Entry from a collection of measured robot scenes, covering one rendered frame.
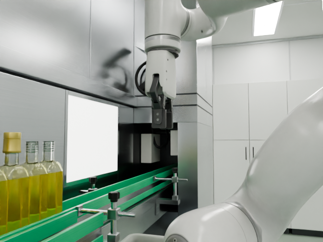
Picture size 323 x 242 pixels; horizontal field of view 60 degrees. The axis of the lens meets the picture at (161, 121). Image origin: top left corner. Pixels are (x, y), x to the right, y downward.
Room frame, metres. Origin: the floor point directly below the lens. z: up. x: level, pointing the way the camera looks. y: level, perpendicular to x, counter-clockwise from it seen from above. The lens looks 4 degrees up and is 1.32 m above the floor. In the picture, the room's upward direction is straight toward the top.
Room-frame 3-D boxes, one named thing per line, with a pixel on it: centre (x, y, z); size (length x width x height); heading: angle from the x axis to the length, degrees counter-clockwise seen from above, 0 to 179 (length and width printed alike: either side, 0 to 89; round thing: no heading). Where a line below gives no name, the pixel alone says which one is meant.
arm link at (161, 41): (0.64, 0.00, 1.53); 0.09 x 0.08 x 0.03; 163
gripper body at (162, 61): (0.64, 0.00, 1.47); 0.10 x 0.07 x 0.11; 163
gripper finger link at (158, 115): (0.60, 0.01, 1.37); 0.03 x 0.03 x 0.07; 73
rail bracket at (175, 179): (1.36, -0.04, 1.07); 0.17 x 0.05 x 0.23; 73
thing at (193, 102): (1.91, -0.12, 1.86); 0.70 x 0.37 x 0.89; 163
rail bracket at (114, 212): (0.74, 0.15, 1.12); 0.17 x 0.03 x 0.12; 73
